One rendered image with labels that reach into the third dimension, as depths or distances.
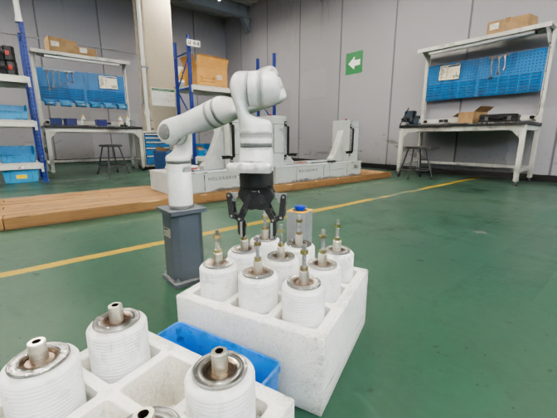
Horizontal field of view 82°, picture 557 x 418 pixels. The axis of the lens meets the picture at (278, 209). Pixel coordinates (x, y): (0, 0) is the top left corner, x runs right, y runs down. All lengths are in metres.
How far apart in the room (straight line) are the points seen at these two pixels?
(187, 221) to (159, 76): 6.18
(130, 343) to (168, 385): 0.12
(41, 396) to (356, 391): 0.60
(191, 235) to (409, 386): 0.86
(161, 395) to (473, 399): 0.66
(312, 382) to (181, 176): 0.83
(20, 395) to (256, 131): 0.55
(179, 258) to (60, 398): 0.78
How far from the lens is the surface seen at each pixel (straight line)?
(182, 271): 1.30
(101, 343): 0.63
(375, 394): 0.86
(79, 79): 6.75
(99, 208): 2.64
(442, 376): 0.96
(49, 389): 0.58
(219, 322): 0.80
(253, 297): 0.75
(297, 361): 0.73
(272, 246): 0.98
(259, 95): 0.68
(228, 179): 3.08
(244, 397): 0.48
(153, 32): 7.46
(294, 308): 0.70
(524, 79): 5.50
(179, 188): 1.24
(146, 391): 0.67
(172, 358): 0.67
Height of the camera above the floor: 0.56
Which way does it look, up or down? 12 degrees down
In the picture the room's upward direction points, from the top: straight up
